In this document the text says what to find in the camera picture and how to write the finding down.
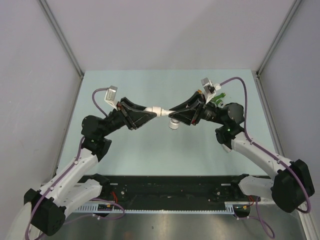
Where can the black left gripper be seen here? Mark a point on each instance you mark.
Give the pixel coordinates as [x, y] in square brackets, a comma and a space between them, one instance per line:
[134, 118]

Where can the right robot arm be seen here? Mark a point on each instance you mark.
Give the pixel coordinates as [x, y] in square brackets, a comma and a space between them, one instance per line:
[289, 183]

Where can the white slotted cable duct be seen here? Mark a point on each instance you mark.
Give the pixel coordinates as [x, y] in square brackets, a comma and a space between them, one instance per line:
[107, 208]

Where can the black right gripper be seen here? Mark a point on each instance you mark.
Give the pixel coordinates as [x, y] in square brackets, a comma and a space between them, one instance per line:
[190, 116]

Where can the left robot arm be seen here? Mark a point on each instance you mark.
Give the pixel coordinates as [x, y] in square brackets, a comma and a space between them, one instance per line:
[58, 198]

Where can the green water faucet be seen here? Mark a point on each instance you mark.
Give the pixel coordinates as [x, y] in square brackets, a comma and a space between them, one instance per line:
[218, 100]

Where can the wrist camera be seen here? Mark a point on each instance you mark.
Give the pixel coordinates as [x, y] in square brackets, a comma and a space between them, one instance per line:
[210, 89]
[110, 96]

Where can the aluminium frame post right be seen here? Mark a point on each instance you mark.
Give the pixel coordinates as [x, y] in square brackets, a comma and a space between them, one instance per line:
[279, 35]

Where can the aluminium frame post left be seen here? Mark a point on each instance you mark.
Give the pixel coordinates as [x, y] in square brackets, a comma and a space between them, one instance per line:
[49, 15]

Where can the grey white water faucet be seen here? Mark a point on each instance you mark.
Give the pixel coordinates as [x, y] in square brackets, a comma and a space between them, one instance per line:
[173, 123]

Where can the aluminium frame post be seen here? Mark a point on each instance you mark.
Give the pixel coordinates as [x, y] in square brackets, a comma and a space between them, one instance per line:
[49, 15]
[279, 35]

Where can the white elbow pipe fitting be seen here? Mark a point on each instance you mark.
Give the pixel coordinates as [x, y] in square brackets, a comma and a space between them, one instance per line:
[155, 109]
[226, 149]

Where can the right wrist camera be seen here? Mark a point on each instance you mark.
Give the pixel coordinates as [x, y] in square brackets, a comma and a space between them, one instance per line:
[210, 89]

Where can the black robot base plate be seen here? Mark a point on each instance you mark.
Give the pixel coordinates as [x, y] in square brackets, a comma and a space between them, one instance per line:
[172, 192]

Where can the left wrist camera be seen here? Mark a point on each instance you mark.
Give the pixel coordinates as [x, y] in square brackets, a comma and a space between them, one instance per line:
[110, 96]

